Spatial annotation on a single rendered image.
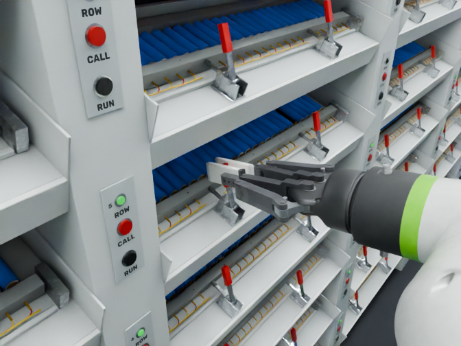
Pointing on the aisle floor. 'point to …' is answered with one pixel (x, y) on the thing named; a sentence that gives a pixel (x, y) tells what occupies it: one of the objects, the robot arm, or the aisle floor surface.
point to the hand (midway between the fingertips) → (230, 173)
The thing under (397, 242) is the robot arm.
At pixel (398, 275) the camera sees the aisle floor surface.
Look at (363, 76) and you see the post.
